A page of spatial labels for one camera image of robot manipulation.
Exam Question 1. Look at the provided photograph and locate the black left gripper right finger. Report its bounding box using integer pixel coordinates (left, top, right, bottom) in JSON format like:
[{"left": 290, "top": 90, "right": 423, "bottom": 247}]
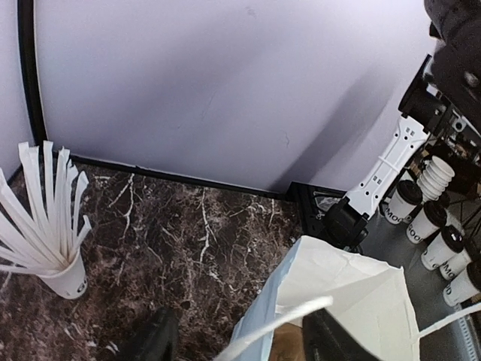
[{"left": 302, "top": 310, "right": 379, "bottom": 361}]

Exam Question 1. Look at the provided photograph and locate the white paper takeout bag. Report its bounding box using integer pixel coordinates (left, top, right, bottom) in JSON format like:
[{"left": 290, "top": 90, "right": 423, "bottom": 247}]
[{"left": 216, "top": 235, "right": 480, "bottom": 360}]

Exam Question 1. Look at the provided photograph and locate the white wrapped straws bundle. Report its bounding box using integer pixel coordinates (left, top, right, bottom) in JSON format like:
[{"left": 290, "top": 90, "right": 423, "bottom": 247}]
[{"left": 1, "top": 141, "right": 92, "bottom": 277}]

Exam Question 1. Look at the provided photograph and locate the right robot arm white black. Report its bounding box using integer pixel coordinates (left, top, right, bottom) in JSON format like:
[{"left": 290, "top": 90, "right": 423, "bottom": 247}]
[{"left": 322, "top": 1, "right": 480, "bottom": 249}]

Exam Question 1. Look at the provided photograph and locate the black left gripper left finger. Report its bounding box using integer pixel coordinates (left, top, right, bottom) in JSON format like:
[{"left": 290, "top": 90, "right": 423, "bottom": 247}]
[{"left": 119, "top": 308, "right": 178, "bottom": 361}]

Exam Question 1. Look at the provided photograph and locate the right black frame post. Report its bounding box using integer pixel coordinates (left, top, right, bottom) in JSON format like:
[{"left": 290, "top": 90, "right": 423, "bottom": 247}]
[{"left": 17, "top": 0, "right": 47, "bottom": 146}]

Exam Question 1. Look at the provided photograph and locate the stack of white cups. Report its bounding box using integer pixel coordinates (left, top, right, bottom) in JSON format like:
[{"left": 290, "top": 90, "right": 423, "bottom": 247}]
[{"left": 416, "top": 156, "right": 455, "bottom": 202}]

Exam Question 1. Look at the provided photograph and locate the background lidded coffee cup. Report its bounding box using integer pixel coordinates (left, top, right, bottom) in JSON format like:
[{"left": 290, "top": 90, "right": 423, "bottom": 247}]
[{"left": 385, "top": 180, "right": 423, "bottom": 225}]

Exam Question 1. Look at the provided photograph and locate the white paper straw holder cup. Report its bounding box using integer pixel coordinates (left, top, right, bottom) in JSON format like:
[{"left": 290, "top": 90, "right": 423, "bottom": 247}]
[{"left": 39, "top": 250, "right": 88, "bottom": 300}]

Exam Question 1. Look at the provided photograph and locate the brown cardboard cup carrier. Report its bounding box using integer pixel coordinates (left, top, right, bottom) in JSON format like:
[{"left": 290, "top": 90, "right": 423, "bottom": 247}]
[{"left": 268, "top": 323, "right": 305, "bottom": 361}]

